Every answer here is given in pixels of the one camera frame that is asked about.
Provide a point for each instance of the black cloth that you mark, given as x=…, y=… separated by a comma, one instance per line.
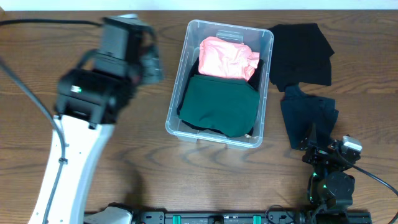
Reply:
x=301, y=54

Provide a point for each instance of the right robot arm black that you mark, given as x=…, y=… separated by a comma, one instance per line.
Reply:
x=330, y=188

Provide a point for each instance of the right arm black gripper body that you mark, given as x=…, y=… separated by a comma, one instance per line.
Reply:
x=318, y=154

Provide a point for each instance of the green garment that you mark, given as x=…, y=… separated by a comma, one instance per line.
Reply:
x=220, y=105

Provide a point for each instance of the dark teal garment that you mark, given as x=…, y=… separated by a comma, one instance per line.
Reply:
x=300, y=111

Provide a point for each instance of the pink garment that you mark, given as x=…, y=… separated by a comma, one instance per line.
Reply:
x=223, y=59

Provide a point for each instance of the black mounting rail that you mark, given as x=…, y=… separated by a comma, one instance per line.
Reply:
x=276, y=217

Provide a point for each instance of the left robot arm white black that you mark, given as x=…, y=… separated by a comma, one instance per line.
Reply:
x=89, y=100

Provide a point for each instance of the clear plastic storage bin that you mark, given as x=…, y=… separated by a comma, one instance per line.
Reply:
x=259, y=40

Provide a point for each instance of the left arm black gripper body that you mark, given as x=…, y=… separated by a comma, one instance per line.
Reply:
x=150, y=66

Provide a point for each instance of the black knit garment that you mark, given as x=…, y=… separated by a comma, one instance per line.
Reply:
x=258, y=77

